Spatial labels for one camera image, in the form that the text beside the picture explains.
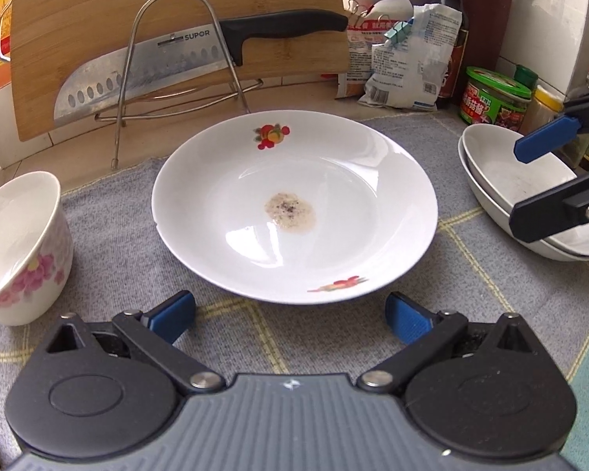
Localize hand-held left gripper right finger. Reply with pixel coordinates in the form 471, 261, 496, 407
357, 292, 545, 396

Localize green capped bottle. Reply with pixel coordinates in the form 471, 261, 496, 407
514, 64, 540, 91

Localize green lidded sauce jar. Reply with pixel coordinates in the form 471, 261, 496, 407
459, 66, 533, 126

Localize bamboo cutting board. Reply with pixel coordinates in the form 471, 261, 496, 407
10, 0, 351, 142

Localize black handled kitchen knife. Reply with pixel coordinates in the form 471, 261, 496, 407
53, 10, 349, 126

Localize red and white food bag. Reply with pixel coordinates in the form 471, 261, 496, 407
335, 0, 415, 99

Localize dark wooden knife block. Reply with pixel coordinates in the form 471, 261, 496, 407
464, 0, 516, 109

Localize green binder clip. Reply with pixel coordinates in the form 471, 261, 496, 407
384, 16, 417, 46

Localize grey and teal checked towel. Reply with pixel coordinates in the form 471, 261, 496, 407
0, 110, 589, 471

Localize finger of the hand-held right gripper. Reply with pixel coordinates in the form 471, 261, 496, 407
514, 91, 589, 164
509, 164, 589, 243

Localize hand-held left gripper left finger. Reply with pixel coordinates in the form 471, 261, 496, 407
43, 290, 227, 396

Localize white stained floral plate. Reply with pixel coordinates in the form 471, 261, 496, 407
151, 109, 439, 305

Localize yellow lidded jar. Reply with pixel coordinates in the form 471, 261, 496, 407
520, 85, 565, 135

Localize white bowl pink flowers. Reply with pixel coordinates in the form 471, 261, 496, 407
0, 171, 74, 327

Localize metal wire rack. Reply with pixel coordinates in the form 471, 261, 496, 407
94, 0, 265, 170

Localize white and blue food bag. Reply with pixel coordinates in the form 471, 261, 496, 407
358, 4, 465, 111

